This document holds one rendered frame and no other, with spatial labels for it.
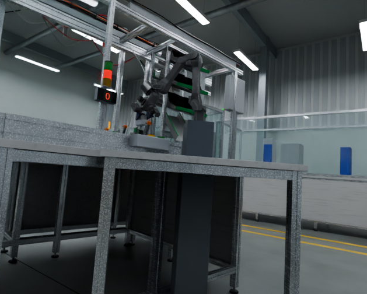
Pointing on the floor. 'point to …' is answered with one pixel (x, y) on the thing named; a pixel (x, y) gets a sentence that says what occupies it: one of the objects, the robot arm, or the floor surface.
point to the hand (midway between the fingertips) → (142, 116)
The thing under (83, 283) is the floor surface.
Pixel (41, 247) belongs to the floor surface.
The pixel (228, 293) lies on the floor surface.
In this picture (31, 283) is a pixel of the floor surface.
